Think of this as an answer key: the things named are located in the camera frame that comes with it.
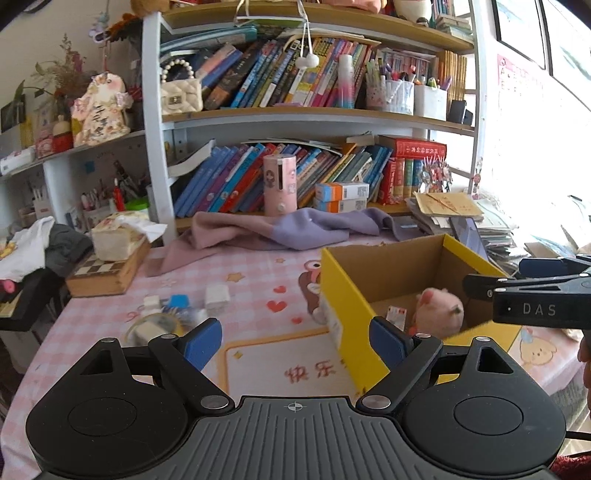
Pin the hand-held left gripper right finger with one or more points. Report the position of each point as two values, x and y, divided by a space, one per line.
385 339

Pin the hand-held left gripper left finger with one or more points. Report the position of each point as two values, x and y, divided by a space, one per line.
203 342

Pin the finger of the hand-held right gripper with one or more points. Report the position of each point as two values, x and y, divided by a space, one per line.
485 284
545 266

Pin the white cube charger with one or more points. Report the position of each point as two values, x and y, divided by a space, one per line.
217 295

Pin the cream white block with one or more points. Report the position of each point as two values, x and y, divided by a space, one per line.
150 329

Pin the pink plush toy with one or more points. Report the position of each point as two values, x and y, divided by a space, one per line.
436 309

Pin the yellow-edged cardboard box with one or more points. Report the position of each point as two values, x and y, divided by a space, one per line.
351 295

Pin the red and white small packet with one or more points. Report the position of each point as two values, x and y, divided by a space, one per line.
397 318

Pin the black smartphone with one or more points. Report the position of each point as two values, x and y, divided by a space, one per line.
468 237

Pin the stack of papers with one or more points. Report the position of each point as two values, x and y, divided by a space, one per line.
498 230

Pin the tiny white plastic piece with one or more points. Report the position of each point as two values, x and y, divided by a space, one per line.
150 302

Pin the yellow paper envelopes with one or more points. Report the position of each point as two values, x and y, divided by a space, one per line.
445 205

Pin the pink checkered tablecloth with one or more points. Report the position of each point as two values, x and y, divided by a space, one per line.
277 272

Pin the wooden chessboard box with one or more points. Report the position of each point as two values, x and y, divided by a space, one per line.
106 274

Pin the pink and purple cloth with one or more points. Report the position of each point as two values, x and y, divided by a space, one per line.
277 233

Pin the cream tissue pack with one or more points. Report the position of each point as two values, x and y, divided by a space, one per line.
117 240

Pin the upright red books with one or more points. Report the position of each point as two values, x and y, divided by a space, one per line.
397 180

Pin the orange and blue carton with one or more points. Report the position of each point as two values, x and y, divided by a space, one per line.
344 206
341 190

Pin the green cup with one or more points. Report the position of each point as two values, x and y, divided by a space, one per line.
138 206

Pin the thick red dictionary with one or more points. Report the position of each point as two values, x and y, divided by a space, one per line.
413 146

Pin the row of blue books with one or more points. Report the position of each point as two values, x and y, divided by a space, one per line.
231 182

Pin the dark grey garment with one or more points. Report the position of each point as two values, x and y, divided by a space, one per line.
69 247

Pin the red bottle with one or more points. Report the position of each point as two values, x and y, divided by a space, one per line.
119 197

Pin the pink cylindrical device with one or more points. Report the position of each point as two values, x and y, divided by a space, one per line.
279 184

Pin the white pen holder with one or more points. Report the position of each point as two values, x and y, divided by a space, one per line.
429 102

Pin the white printed garment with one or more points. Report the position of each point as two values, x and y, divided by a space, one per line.
25 251

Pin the row of orange books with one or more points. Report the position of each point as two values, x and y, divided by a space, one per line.
451 76

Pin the clear pen holder with pens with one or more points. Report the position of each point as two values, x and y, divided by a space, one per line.
390 94

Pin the white side shelf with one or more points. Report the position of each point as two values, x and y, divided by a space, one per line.
55 173

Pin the white quilted pearl handbag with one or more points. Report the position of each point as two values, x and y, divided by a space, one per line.
181 94

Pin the pink floral doll plaque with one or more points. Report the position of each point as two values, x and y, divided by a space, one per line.
99 113

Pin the tilted row of colourful books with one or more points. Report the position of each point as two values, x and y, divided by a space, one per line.
277 74

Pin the white hanging ornament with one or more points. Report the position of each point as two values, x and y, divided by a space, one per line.
307 61

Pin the dried flower bunch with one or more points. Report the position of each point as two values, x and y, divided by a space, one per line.
69 64

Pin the white frame wooden bookshelf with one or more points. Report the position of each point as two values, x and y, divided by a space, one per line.
154 138

